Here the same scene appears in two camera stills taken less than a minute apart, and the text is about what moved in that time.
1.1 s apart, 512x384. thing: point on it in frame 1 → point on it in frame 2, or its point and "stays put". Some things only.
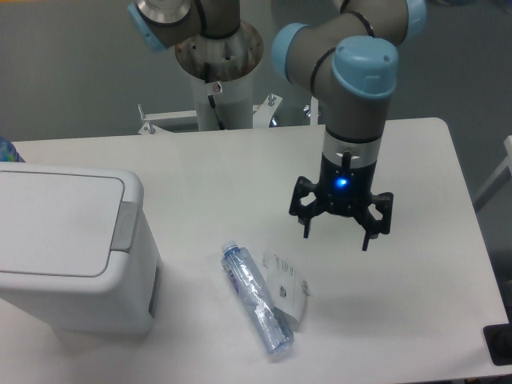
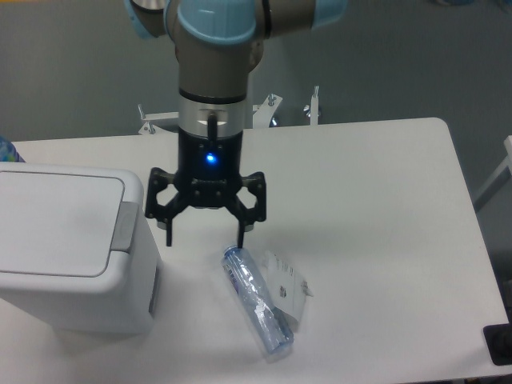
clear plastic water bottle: x=250 y=282 stays put
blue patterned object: x=8 y=152 stays put
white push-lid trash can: x=78 y=250 stays put
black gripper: x=344 y=190 → x=209 y=174
